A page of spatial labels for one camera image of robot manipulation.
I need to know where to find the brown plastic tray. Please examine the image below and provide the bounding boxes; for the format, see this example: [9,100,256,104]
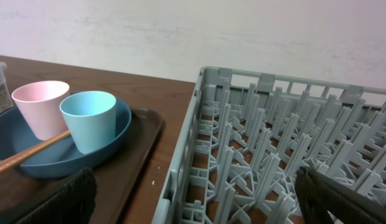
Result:
[0,108,164,224]

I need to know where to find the wooden chopstick right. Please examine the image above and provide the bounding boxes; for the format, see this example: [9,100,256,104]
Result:
[0,136,71,178]

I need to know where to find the pink cup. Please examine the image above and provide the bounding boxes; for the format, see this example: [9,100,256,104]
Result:
[11,80,70,141]

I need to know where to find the light blue cup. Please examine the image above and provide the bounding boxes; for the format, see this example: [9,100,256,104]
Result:
[60,91,116,154]

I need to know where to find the grey dishwasher rack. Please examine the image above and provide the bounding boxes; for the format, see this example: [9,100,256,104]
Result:
[153,67,386,223]

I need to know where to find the clear plastic bin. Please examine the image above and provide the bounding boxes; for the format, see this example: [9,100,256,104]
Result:
[0,62,13,114]

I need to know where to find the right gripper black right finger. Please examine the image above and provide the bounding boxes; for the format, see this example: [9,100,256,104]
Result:
[294,167,386,224]

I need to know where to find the dark blue plate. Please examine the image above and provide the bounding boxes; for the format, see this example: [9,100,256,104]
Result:
[0,97,132,178]

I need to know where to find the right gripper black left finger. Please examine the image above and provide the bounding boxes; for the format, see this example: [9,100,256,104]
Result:
[16,168,97,224]

